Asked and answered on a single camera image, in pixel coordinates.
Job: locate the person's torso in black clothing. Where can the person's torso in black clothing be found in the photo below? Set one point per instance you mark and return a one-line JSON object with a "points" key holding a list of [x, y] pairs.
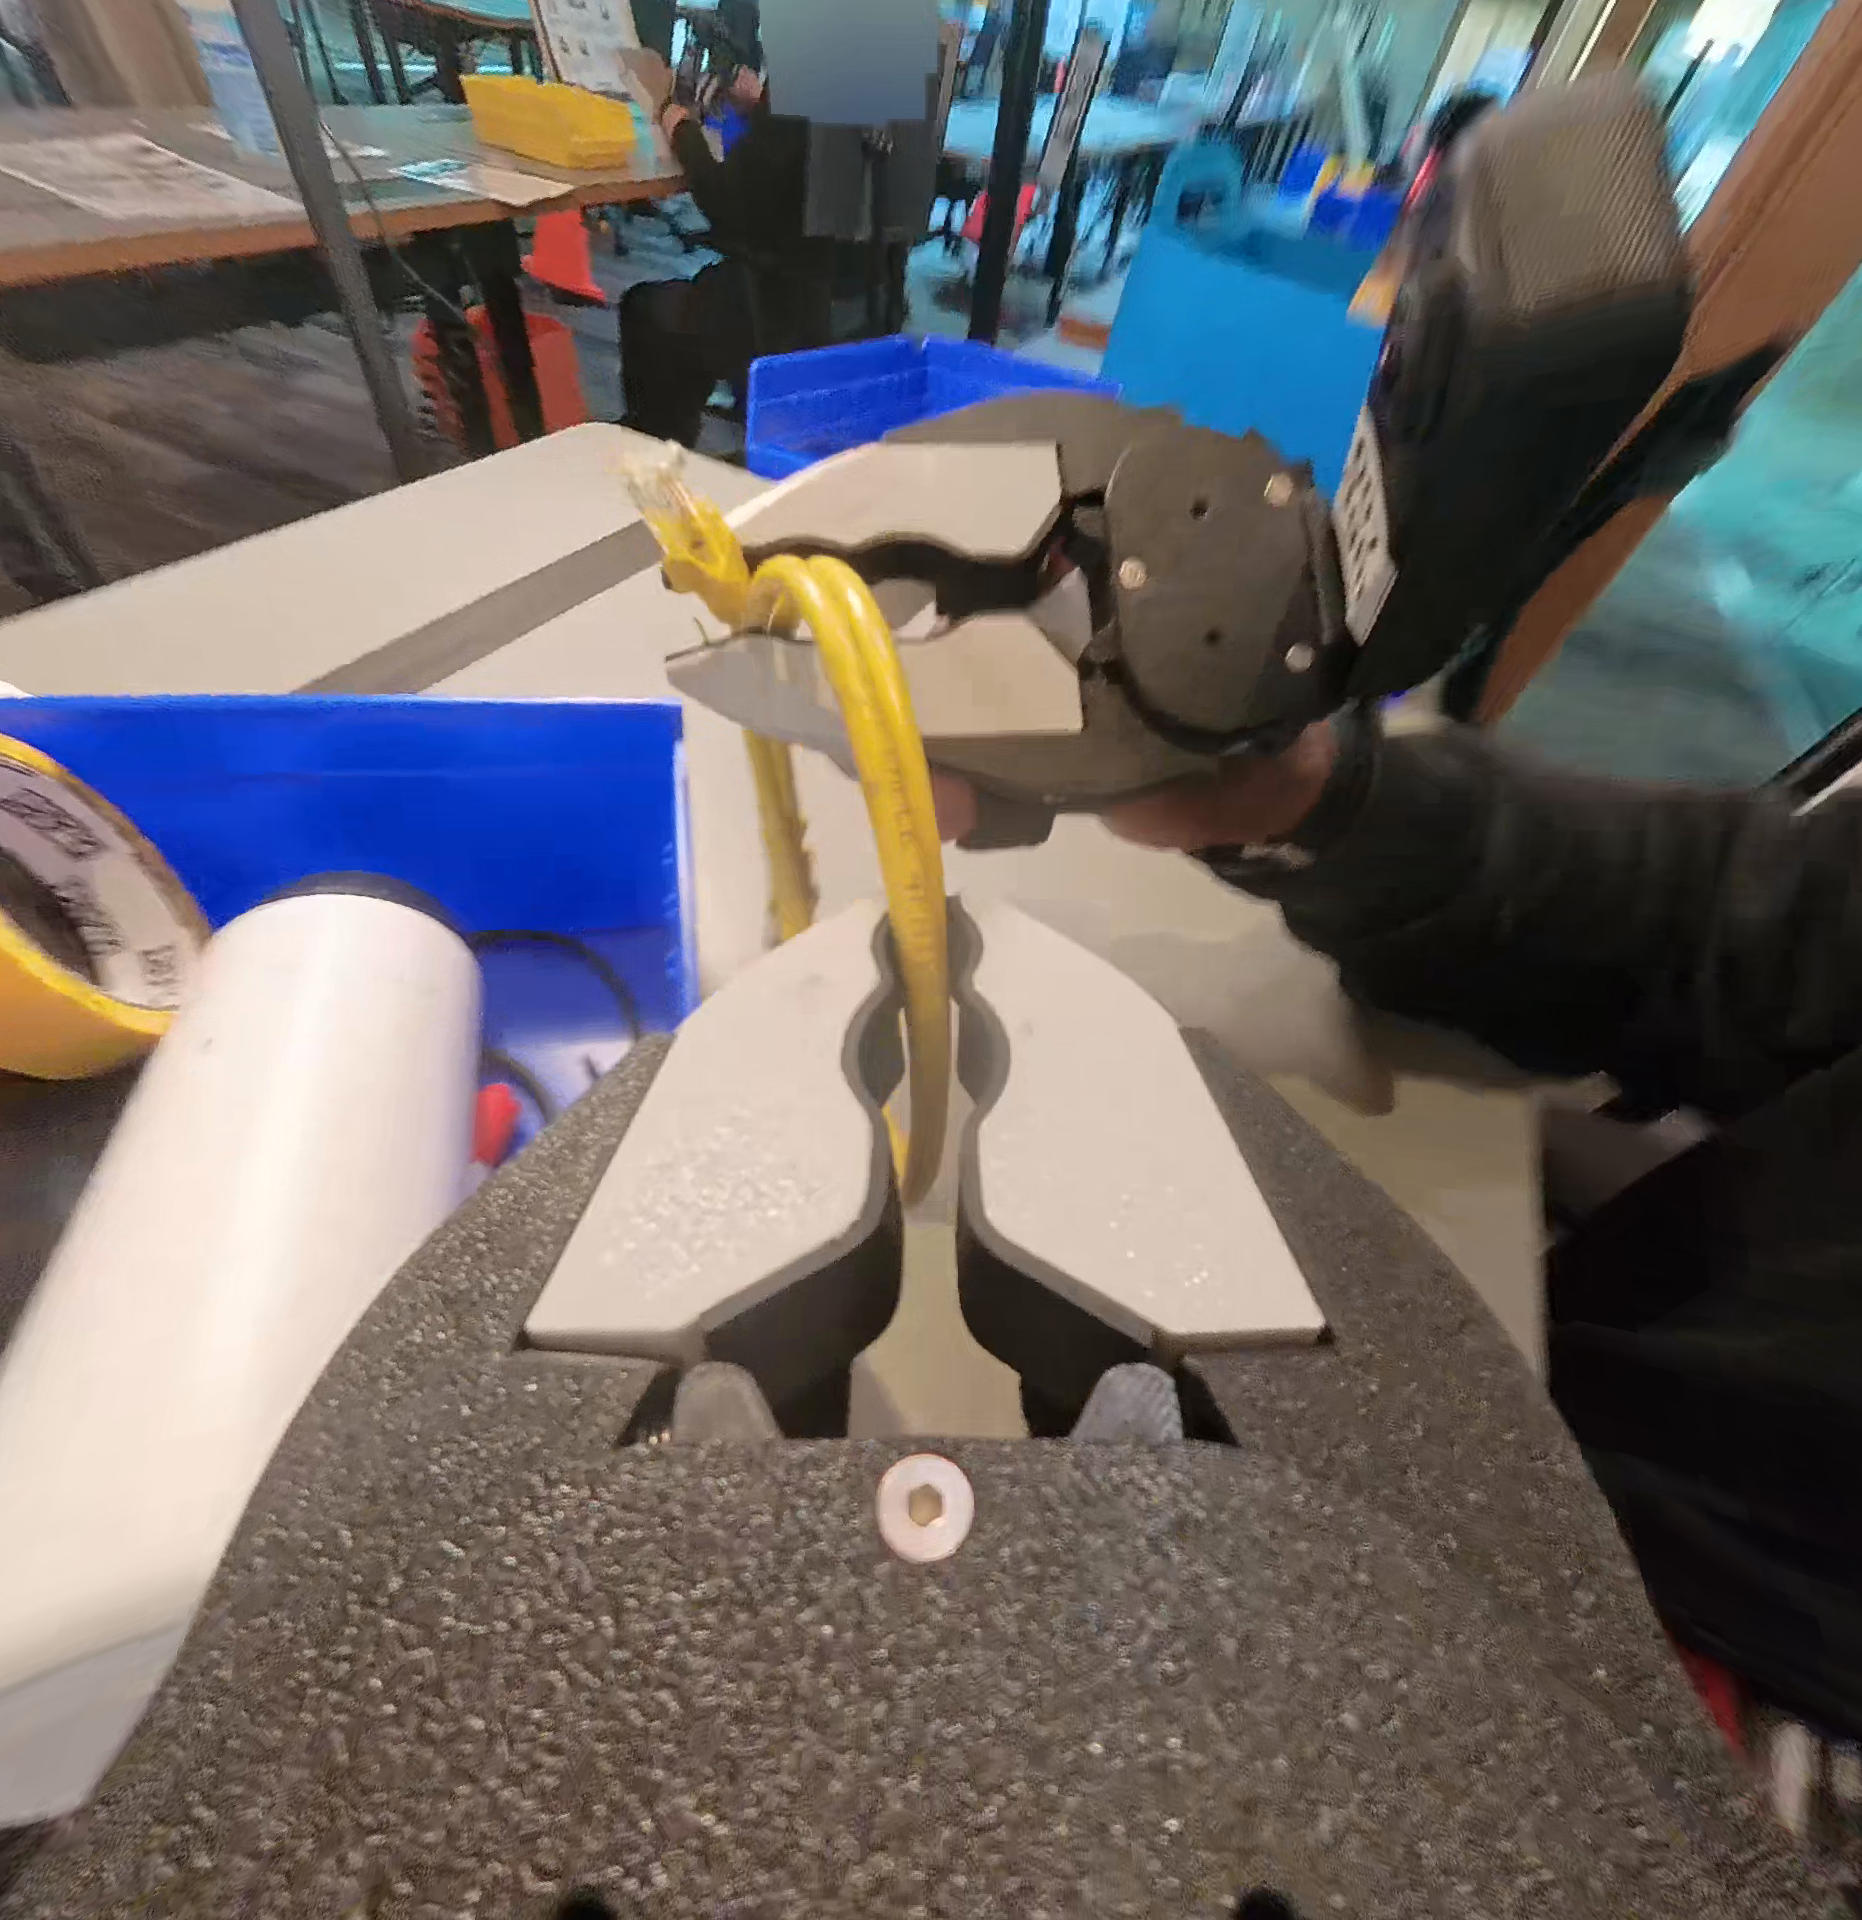
{"points": [[1740, 1351]]}

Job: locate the grey metal pole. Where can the grey metal pole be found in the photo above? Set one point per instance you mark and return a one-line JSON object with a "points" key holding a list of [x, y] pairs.
{"points": [[324, 225]]}

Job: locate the white bottle with black lid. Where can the white bottle with black lid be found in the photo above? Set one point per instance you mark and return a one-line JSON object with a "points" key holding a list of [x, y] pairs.
{"points": [[226, 1201]]}

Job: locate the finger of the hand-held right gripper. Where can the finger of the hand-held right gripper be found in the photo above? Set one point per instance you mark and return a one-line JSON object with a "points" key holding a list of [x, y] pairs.
{"points": [[930, 488], [977, 682]]}

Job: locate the yellow plastic bin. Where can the yellow plastic bin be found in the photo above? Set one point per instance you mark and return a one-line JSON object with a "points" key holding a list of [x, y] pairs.
{"points": [[548, 128]]}

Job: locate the black metal pole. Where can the black metal pole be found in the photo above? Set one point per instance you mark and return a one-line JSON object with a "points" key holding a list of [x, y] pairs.
{"points": [[1014, 151]]}

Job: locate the yellow tape roll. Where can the yellow tape roll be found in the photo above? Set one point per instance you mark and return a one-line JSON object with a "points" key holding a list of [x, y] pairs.
{"points": [[31, 1020]]}

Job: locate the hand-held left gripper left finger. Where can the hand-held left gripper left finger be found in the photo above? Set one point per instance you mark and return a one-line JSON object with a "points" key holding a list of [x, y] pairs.
{"points": [[720, 1185]]}

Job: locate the blue plastic bin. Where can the blue plastic bin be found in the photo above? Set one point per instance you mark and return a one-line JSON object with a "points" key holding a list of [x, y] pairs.
{"points": [[421, 810], [840, 398]]}

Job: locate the orange traffic cone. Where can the orange traffic cone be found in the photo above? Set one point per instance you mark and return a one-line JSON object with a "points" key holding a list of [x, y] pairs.
{"points": [[565, 262]]}

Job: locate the long wooden table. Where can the long wooden table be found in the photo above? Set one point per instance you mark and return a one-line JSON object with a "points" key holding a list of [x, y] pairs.
{"points": [[270, 225]]}

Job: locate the red plastic block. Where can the red plastic block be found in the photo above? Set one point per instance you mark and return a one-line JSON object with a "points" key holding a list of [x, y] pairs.
{"points": [[497, 1124]]}

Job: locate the large blue container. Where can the large blue container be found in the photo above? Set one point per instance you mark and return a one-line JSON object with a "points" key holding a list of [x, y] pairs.
{"points": [[1230, 361]]}

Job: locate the papers on table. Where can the papers on table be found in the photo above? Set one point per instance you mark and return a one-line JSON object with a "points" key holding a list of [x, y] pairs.
{"points": [[120, 172]]}

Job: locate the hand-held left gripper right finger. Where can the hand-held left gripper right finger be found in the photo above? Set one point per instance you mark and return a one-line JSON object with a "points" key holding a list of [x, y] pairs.
{"points": [[1127, 1185]]}

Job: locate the white instruction sign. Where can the white instruction sign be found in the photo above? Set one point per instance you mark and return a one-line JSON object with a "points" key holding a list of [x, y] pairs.
{"points": [[586, 45]]}

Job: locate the person's right forearm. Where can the person's right forearm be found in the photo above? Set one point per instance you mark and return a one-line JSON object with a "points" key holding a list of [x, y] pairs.
{"points": [[1547, 901]]}

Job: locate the person's right hand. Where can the person's right hand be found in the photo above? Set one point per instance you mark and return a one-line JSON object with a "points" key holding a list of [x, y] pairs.
{"points": [[1170, 823]]}

